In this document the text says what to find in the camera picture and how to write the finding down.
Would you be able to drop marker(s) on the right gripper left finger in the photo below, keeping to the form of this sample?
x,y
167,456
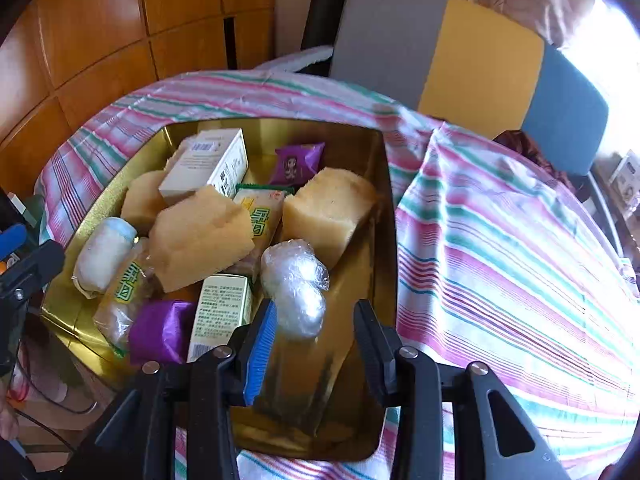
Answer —
x,y
135,437

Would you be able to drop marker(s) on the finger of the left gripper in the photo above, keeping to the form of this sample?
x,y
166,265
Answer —
x,y
32,273
11,239

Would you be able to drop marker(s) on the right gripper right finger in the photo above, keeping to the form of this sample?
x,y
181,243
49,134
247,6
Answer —
x,y
493,436

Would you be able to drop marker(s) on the white blue sock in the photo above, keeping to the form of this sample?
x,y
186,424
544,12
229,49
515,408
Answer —
x,y
103,253

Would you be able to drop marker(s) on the small green carton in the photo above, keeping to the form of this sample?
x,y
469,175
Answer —
x,y
223,305

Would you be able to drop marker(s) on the Weidan cracker packet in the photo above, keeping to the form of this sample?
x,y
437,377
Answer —
x,y
133,285
264,203

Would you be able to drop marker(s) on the white plastic wrap ball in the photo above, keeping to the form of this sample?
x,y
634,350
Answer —
x,y
296,281

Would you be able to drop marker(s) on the yellow sponge block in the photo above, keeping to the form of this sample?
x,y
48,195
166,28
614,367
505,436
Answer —
x,y
327,211
143,202
198,237

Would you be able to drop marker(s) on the white cardboard box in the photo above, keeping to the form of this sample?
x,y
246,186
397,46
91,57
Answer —
x,y
215,157

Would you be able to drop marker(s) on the purple snack packet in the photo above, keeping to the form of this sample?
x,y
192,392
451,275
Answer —
x,y
161,332
296,164

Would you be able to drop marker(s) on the person's left hand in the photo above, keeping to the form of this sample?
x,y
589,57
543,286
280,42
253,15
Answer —
x,y
8,421

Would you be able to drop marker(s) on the gold tin box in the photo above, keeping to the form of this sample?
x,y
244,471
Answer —
x,y
315,404

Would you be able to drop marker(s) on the striped bed sheet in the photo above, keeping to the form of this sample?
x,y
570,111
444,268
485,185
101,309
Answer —
x,y
498,262

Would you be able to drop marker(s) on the white boxes on shelf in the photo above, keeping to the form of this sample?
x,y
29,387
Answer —
x,y
625,179

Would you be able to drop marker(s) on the dark red cloth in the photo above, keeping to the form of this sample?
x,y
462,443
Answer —
x,y
519,142

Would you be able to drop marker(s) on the grey yellow blue chair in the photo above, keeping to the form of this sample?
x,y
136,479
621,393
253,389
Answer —
x,y
475,68

